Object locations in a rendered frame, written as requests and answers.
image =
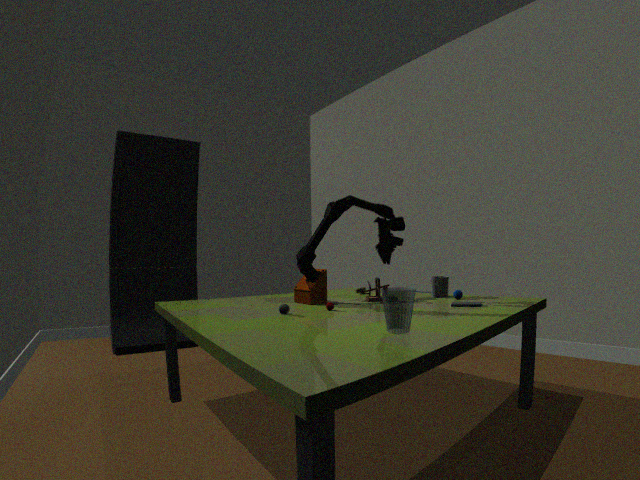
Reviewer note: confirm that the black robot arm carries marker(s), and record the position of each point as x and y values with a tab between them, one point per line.
334	210

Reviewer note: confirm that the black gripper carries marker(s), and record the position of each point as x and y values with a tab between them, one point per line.
385	247

